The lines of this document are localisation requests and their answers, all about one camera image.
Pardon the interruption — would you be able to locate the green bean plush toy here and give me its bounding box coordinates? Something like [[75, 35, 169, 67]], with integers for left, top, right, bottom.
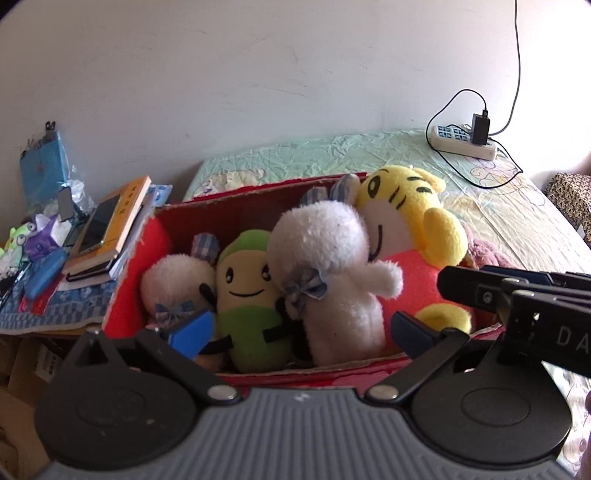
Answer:
[[199, 229, 290, 374]]

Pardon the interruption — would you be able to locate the red cardboard box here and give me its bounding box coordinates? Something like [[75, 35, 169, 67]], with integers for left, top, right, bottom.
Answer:
[[101, 171, 505, 391]]

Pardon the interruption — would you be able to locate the black charger adapter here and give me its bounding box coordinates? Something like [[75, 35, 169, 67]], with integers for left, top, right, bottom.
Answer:
[[470, 108, 490, 146]]

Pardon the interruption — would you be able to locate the white power strip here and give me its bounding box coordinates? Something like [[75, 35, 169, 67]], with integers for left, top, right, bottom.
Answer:
[[429, 125, 497, 161]]

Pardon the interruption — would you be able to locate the floral brown cloth cover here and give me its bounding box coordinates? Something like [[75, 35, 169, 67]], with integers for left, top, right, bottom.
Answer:
[[544, 172, 591, 246]]

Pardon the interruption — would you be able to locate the grey power strip cord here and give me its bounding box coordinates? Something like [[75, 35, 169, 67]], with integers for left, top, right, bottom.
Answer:
[[489, 0, 523, 138]]

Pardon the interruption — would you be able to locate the smartphone on book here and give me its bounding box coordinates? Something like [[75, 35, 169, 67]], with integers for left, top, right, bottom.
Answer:
[[78, 195, 120, 255]]

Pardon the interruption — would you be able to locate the cartoon print bed sheet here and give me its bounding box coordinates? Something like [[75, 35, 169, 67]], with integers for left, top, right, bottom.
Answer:
[[181, 128, 591, 476]]

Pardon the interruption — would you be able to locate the blue plastic bag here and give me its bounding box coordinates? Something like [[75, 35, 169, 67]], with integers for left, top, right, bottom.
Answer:
[[19, 121, 94, 216]]

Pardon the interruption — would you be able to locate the blue checkered cloth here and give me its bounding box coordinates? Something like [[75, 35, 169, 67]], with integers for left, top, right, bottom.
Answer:
[[1, 270, 117, 335]]

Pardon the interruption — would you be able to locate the black charger cable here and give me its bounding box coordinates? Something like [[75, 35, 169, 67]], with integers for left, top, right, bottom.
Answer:
[[424, 88, 525, 189]]

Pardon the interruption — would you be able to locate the white rabbit plush blue bow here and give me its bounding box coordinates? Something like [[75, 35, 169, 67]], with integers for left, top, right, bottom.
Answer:
[[266, 174, 404, 367]]

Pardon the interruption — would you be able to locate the small white rabbit plush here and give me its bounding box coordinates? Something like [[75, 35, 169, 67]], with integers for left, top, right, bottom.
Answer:
[[140, 233, 219, 327]]

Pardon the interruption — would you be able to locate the pink teddy bear plush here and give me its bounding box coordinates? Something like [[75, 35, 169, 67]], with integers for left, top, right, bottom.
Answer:
[[460, 220, 516, 269]]

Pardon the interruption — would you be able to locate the yellow book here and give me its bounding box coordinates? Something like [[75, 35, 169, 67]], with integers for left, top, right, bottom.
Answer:
[[62, 176, 151, 275]]

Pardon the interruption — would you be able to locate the yellow tiger plush toy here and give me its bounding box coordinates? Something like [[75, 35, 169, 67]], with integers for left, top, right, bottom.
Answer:
[[355, 165, 472, 356]]

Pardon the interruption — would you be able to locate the green frog toy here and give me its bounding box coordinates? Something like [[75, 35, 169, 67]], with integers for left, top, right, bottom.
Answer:
[[1, 222, 37, 261]]

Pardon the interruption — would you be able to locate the blue pencil case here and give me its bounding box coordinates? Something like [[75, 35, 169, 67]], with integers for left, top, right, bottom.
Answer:
[[25, 249, 68, 301]]

